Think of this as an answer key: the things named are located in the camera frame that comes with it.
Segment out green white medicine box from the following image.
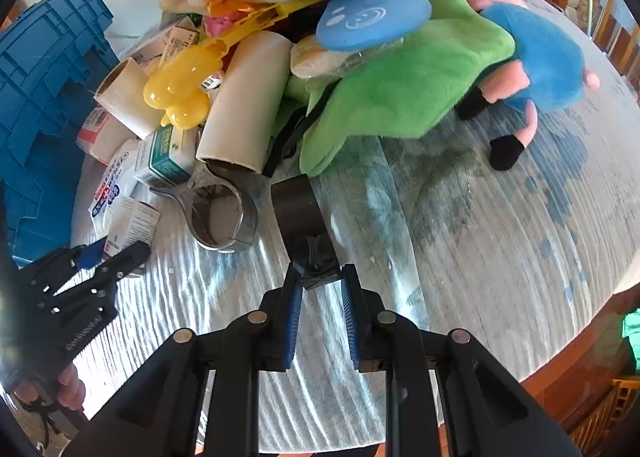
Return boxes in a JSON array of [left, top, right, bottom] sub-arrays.
[[132, 124, 200, 188]]

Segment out pink white carton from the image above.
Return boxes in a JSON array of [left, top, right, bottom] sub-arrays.
[[76, 106, 126, 160]]

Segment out blue grey printed tablecloth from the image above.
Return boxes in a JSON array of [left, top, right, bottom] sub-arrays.
[[70, 0, 640, 453]]

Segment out white blue packet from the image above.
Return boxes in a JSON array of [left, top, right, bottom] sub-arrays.
[[87, 140, 143, 238]]

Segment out large white paper roll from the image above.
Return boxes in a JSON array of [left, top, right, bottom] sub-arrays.
[[195, 31, 294, 174]]

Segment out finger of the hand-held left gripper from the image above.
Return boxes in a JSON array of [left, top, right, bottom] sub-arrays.
[[50, 241, 152, 311], [27, 238, 109, 294]]

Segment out blue plastic crate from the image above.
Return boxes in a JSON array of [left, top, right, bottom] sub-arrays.
[[0, 0, 121, 269]]

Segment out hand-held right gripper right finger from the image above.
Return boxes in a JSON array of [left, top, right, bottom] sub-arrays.
[[340, 263, 583, 457]]

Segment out green cloth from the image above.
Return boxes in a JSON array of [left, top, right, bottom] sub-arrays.
[[622, 308, 640, 359]]

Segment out wooden table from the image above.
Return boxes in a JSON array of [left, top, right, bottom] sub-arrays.
[[435, 287, 636, 443]]

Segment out black cylindrical object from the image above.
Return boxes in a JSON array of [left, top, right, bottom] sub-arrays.
[[270, 180, 337, 290]]

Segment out metal cup with handle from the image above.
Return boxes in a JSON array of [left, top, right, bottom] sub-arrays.
[[149, 161, 259, 254]]

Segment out white cardboard box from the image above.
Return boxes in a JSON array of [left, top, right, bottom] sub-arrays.
[[102, 196, 162, 278]]

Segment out small white paper roll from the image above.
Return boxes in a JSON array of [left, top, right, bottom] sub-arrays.
[[94, 57, 168, 139]]

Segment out black strap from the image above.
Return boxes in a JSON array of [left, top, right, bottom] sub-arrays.
[[261, 110, 321, 179]]

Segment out person's left hand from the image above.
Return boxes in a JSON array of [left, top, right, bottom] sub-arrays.
[[15, 364, 87, 411]]

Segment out pig plush toy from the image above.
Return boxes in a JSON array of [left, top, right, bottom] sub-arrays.
[[456, 0, 601, 173]]

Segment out green frog plush toy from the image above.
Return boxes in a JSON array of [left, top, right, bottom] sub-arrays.
[[280, 0, 517, 178]]

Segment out blue smiley round pad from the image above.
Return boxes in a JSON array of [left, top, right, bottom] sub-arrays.
[[316, 0, 432, 51]]

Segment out yellow plastic snowball clamp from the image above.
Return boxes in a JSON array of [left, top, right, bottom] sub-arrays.
[[142, 0, 343, 132]]

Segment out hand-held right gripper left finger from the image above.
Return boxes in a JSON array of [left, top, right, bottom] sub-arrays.
[[65, 261, 305, 457]]

